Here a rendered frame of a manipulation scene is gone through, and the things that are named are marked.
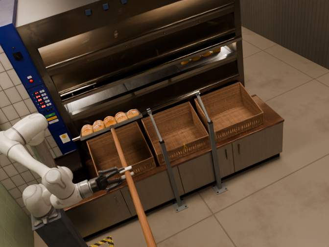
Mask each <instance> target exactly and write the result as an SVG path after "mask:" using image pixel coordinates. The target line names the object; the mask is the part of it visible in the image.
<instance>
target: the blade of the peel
mask: <svg viewBox="0 0 329 247"><path fill-rule="evenodd" d="M135 110H137V109H135ZM137 112H138V113H139V115H138V116H135V117H132V118H130V119H129V118H128V119H127V120H125V121H122V122H119V123H116V124H114V125H113V126H114V128H115V127H118V126H121V125H123V124H126V123H129V122H131V121H134V120H136V119H139V118H142V117H143V116H142V114H141V113H140V112H139V111H138V110H137ZM125 115H126V116H127V112H126V113H125ZM114 118H115V117H114ZM115 120H116V119H115ZM103 122H104V121H103ZM116 122H117V121H116ZM104 126H105V123H104ZM92 127H93V125H92ZM108 130H110V127H105V128H104V129H101V130H99V131H96V132H94V131H93V133H91V134H88V135H86V136H82V130H81V133H80V140H81V141H82V140H85V139H87V138H90V137H93V136H95V135H97V134H100V133H102V132H105V131H108Z"/></svg>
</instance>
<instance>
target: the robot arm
mask: <svg viewBox="0 0 329 247"><path fill-rule="evenodd" d="M47 127H48V121H47V119H46V118H45V117H44V116H43V115H42V114H40V113H38V114H37V113H35V114H31V115H29V116H27V117H25V118H23V119H22V120H20V121H19V122H17V123H16V124H15V125H14V126H13V127H11V128H10V129H8V130H6V131H1V132H0V151H1V152H2V153H3V154H4V155H5V156H7V157H9V158H10V159H12V160H14V161H16V162H18V163H20V164H22V165H23V166H25V167H27V168H28V169H30V170H32V171H34V172H36V173H37V174H38V175H39V176H40V177H41V178H42V183H41V184H34V185H30V186H28V187H27V188H26V189H25V190H24V191H23V202H24V205H25V206H26V208H27V210H28V211H29V212H30V213H31V214H32V215H33V217H34V226H35V227H37V226H39V225H40V224H42V223H44V225H45V226H46V225H48V221H49V220H51V219H53V218H56V217H58V214H57V211H56V209H62V208H66V207H69V206H72V205H74V204H76V203H78V202H79V201H81V200H83V199H85V198H88V197H90V196H92V195H93V193H96V192H99V191H101V190H105V191H106V192H107V193H109V192H110V191H111V190H113V189H115V188H117V187H119V186H120V185H122V184H123V181H124V180H126V177H125V175H123V176H121V178H118V179H114V180H109V181H108V179H109V178H110V177H112V176H114V175H115V174H117V173H123V172H125V171H128V170H130V169H132V167H131V166H129V167H127V168H124V167H122V168H120V169H118V168H117V167H113V168H109V169H106V170H103V171H98V176H97V177H96V178H93V179H90V180H89V181H88V180H84V181H82V182H79V183H77V184H74V183H73V182H72V179H73V173H72V172H71V170H70V169H69V168H67V167H60V166H57V165H56V163H55V160H54V158H53V156H52V154H51V152H50V150H49V148H48V145H47V143H46V141H45V130H46V129H47ZM25 144H28V145H29V146H30V148H31V149H32V151H33V153H34V155H35V157H36V159H37V160H35V159H34V158H33V157H31V155H30V154H29V153H28V152H27V151H26V149H25V148H24V145H25ZM110 172H112V173H110ZM106 173H110V174H108V175H106V176H101V175H103V174H106ZM114 183H116V184H114ZM111 184H114V185H112V186H110V187H109V188H106V187H107V186H108V185H111Z"/></svg>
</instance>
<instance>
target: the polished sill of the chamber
mask: <svg viewBox="0 0 329 247"><path fill-rule="evenodd" d="M236 57H237V54H236V53H235V52H231V53H229V54H226V55H224V56H221V57H218V58H216V59H213V60H210V61H208V62H205V63H202V64H199V65H197V66H194V67H191V68H189V69H186V70H183V71H181V72H178V73H175V74H172V75H169V76H167V77H164V78H161V79H159V80H156V81H153V82H151V83H148V84H145V85H143V86H140V87H138V88H135V89H132V90H129V91H127V92H124V93H121V94H119V95H116V96H113V97H111V98H108V99H105V100H102V101H99V102H97V103H94V104H91V105H89V106H86V107H83V108H81V109H78V110H75V111H72V112H70V113H69V114H70V118H71V119H73V118H76V117H78V116H81V115H84V114H86V113H89V112H92V111H94V110H97V109H99V108H102V107H104V106H107V105H110V104H113V103H115V102H118V101H121V100H123V99H126V98H129V97H132V96H134V95H137V94H140V93H142V92H145V91H148V90H150V89H153V88H156V87H158V86H161V85H164V84H166V83H169V82H172V81H174V80H177V79H180V78H182V77H185V76H187V75H190V74H193V73H196V72H198V71H201V70H204V69H206V68H209V67H212V66H214V65H217V64H220V63H222V62H225V61H228V60H230V59H233V58H236Z"/></svg>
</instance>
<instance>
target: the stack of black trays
mask: <svg viewBox="0 0 329 247"><path fill-rule="evenodd" d="M54 160H55V163H56V165H57V166H60V167H67V168H69V169H70V170H71V172H72V173H73V179H72V182H73V183H74V184H77V183H79V182H82V181H84V180H88V181H89V180H90V175H89V172H88V168H87V166H86V165H85V162H84V160H83V159H82V157H81V156H80V153H79V150H78V149H76V150H74V151H71V152H69V153H66V154H64V155H61V156H59V157H56V158H54Z"/></svg>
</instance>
